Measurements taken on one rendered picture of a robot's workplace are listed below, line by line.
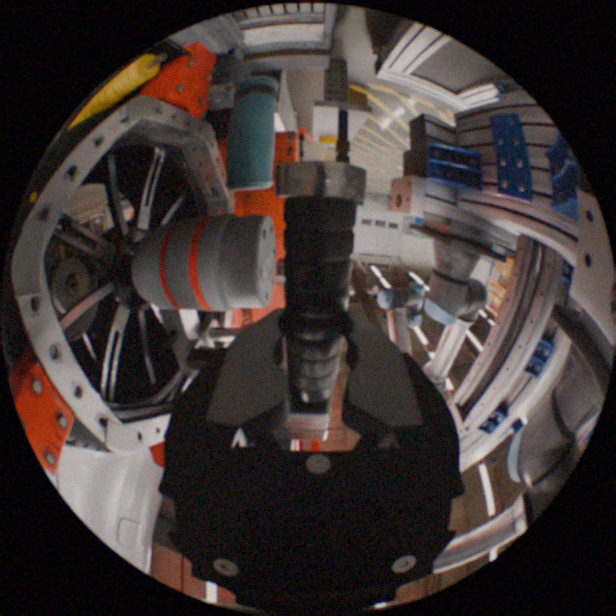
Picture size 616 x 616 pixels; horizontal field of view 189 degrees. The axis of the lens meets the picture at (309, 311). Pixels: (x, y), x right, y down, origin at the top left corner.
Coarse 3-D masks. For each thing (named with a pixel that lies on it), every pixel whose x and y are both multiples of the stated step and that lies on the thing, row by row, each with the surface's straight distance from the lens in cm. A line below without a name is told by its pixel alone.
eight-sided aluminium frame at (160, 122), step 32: (96, 128) 26; (128, 128) 29; (160, 128) 36; (192, 128) 41; (96, 160) 25; (192, 160) 49; (64, 192) 22; (224, 192) 53; (32, 224) 21; (32, 256) 20; (32, 288) 20; (32, 320) 20; (224, 320) 54; (64, 352) 22; (64, 384) 22; (96, 416) 25; (128, 416) 34; (160, 416) 33; (128, 448) 28
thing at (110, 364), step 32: (128, 160) 50; (160, 160) 49; (128, 192) 65; (160, 192) 60; (192, 192) 56; (160, 224) 48; (96, 256) 36; (96, 288) 37; (128, 288) 45; (64, 320) 33; (160, 320) 47; (128, 352) 66; (160, 352) 58; (96, 384) 38; (128, 384) 51; (160, 384) 48
